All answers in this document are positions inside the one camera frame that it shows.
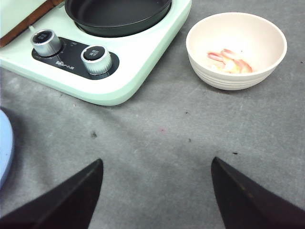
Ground blue plastic plate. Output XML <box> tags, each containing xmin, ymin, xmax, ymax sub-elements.
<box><xmin>0</xmin><ymin>110</ymin><xmax>14</xmax><ymax>188</ymax></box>

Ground white bread slice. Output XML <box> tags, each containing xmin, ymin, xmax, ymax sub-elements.
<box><xmin>0</xmin><ymin>0</ymin><xmax>63</xmax><ymax>48</ymax></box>

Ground pink shrimp pieces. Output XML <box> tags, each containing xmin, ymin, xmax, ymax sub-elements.
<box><xmin>207</xmin><ymin>49</ymin><xmax>253</xmax><ymax>74</ymax></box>

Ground mint green breakfast maker base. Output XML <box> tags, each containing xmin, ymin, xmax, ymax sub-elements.
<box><xmin>0</xmin><ymin>0</ymin><xmax>192</xmax><ymax>105</ymax></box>

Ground black round frying pan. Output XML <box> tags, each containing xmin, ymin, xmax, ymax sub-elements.
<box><xmin>64</xmin><ymin>0</ymin><xmax>172</xmax><ymax>38</ymax></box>

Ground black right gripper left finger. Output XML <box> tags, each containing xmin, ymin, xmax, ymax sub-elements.
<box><xmin>0</xmin><ymin>158</ymin><xmax>103</xmax><ymax>229</ymax></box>

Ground beige ribbed bowl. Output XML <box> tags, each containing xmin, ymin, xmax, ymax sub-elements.
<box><xmin>186</xmin><ymin>12</ymin><xmax>287</xmax><ymax>90</ymax></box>

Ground right silver control knob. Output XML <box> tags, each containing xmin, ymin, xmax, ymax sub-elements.
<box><xmin>81</xmin><ymin>45</ymin><xmax>113</xmax><ymax>75</ymax></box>

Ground grey table cloth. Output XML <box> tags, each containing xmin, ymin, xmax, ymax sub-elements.
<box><xmin>0</xmin><ymin>0</ymin><xmax>305</xmax><ymax>229</ymax></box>

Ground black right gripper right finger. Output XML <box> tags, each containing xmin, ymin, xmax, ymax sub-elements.
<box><xmin>211</xmin><ymin>157</ymin><xmax>305</xmax><ymax>229</ymax></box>

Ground left silver control knob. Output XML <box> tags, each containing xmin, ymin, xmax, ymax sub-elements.
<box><xmin>30</xmin><ymin>29</ymin><xmax>62</xmax><ymax>57</ymax></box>

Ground silver control knob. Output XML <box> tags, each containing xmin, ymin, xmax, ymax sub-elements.
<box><xmin>81</xmin><ymin>45</ymin><xmax>113</xmax><ymax>75</ymax></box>
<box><xmin>30</xmin><ymin>29</ymin><xmax>62</xmax><ymax>57</ymax></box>

